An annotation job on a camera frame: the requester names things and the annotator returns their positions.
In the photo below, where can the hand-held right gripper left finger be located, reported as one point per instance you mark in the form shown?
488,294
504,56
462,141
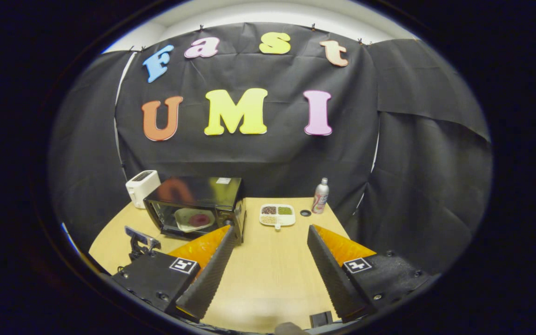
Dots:
210,279

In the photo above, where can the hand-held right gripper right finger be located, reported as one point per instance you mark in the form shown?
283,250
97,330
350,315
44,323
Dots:
331,274

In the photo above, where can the white food tray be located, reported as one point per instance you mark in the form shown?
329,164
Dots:
182,221

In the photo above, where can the black electric oven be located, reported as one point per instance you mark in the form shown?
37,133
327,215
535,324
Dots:
203,190

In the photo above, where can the white toaster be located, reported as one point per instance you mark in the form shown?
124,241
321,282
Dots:
141,188

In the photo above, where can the white divided dish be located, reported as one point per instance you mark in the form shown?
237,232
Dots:
277,222

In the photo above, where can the black backdrop cloth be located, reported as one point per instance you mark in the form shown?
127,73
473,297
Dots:
258,158

